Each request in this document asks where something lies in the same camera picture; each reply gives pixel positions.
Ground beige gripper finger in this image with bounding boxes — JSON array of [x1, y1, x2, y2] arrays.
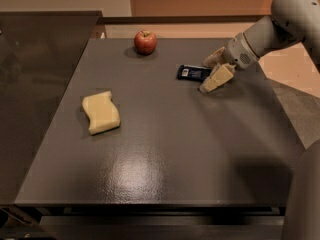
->
[[199, 63, 235, 93], [202, 47, 225, 68]]

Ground dark blue rxbar wrapper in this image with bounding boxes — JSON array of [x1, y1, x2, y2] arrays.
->
[[177, 65, 211, 82]]

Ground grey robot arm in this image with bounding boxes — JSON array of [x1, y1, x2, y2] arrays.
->
[[200, 0, 320, 240]]

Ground yellow sponge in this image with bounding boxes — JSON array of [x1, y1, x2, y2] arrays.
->
[[82, 91, 121, 135]]

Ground red apple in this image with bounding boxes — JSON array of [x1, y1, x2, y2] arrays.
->
[[134, 30, 157, 55]]

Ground dark side table panel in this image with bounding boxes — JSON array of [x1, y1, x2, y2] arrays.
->
[[0, 11, 102, 206]]

